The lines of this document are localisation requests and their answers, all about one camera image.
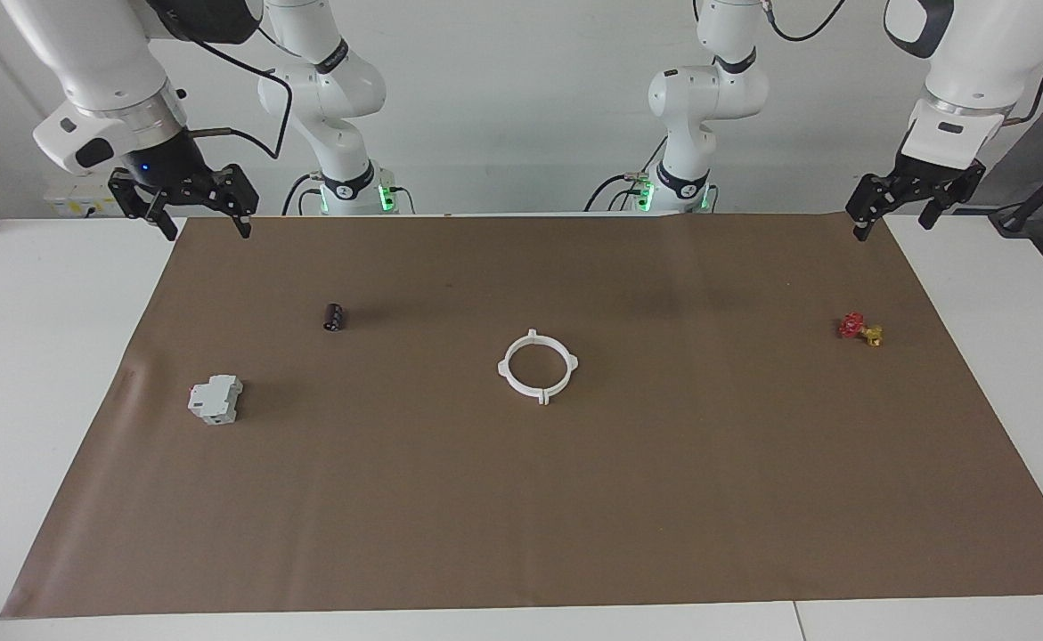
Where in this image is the white half-ring pipe clamp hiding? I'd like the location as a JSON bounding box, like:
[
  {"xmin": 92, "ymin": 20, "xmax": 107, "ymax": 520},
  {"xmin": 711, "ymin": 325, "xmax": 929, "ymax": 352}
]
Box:
[
  {"xmin": 530, "ymin": 329, "xmax": 581, "ymax": 406},
  {"xmin": 497, "ymin": 329, "xmax": 547, "ymax": 406}
]

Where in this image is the black tripod stand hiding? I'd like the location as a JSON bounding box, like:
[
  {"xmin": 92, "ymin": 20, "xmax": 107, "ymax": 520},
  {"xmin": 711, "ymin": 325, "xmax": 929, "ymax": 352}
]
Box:
[{"xmin": 989, "ymin": 142, "xmax": 1043, "ymax": 237}]

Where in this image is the red and yellow valve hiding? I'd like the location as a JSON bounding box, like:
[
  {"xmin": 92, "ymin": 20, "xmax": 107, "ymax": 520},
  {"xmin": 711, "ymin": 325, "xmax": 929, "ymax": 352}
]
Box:
[{"xmin": 837, "ymin": 312, "xmax": 884, "ymax": 347}]

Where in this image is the white power strip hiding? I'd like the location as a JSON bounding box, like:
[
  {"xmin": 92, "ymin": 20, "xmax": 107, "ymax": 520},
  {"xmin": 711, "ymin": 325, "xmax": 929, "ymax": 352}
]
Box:
[{"xmin": 45, "ymin": 174, "xmax": 119, "ymax": 217}]

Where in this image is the white circuit breaker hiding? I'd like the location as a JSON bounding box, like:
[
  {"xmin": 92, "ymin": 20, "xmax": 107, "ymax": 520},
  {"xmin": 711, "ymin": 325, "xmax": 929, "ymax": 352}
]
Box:
[{"xmin": 187, "ymin": 375, "xmax": 244, "ymax": 426}]

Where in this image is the brown paper table mat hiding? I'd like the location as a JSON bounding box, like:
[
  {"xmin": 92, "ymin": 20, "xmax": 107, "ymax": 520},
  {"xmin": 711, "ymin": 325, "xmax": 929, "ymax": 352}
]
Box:
[{"xmin": 0, "ymin": 214, "xmax": 1043, "ymax": 620}]

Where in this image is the black base cable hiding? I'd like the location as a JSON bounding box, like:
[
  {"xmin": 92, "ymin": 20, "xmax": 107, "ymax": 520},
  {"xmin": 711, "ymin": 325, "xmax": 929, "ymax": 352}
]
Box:
[
  {"xmin": 282, "ymin": 174, "xmax": 322, "ymax": 216},
  {"xmin": 585, "ymin": 142, "xmax": 664, "ymax": 213}
]

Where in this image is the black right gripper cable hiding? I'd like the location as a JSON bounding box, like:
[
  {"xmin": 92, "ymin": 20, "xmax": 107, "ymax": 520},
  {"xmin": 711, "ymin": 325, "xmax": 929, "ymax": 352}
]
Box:
[{"xmin": 160, "ymin": 18, "xmax": 292, "ymax": 161}]

